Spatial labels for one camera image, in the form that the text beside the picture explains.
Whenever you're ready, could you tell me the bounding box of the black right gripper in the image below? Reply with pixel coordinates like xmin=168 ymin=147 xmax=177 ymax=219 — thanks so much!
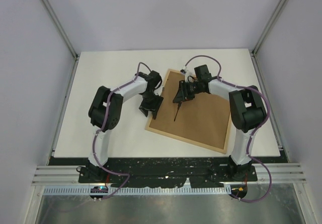
xmin=174 ymin=80 xmax=202 ymax=104

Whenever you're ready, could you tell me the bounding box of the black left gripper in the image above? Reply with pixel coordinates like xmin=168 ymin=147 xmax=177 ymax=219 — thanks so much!
xmin=140 ymin=92 xmax=164 ymax=119

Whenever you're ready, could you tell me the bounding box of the red handled screwdriver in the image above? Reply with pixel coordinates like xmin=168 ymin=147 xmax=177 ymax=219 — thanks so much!
xmin=174 ymin=102 xmax=182 ymax=122

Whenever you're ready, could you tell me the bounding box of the wooden picture frame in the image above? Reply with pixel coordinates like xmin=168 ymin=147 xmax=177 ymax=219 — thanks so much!
xmin=145 ymin=69 xmax=231 ymax=154

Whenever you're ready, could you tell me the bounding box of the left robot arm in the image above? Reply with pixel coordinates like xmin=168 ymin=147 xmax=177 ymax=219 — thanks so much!
xmin=86 ymin=70 xmax=164 ymax=183

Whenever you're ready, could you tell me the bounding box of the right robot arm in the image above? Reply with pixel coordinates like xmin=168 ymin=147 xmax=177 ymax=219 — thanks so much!
xmin=173 ymin=65 xmax=268 ymax=181

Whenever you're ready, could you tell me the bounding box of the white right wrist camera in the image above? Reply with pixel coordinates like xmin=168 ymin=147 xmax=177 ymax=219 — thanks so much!
xmin=180 ymin=67 xmax=191 ymax=82

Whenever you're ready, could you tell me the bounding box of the black speckled base plate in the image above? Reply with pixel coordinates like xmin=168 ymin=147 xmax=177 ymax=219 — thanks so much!
xmin=49 ymin=155 xmax=259 ymax=188

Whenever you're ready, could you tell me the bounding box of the left aluminium corner post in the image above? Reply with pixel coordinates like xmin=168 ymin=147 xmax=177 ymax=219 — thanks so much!
xmin=31 ymin=0 xmax=79 ymax=60

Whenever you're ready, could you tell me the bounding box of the aluminium corner post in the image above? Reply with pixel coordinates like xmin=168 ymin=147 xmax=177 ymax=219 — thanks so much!
xmin=251 ymin=0 xmax=299 ymax=57
xmin=31 ymin=0 xmax=79 ymax=60

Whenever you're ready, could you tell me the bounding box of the white slotted cable duct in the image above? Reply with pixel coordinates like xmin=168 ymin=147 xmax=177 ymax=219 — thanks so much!
xmin=43 ymin=185 xmax=231 ymax=196

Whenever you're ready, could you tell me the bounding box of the aluminium rail across front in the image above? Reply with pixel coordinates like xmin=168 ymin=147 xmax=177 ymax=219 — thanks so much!
xmin=32 ymin=163 xmax=306 ymax=188

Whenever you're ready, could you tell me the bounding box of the right aluminium corner post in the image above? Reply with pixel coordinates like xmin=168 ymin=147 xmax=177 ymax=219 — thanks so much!
xmin=251 ymin=0 xmax=299 ymax=57

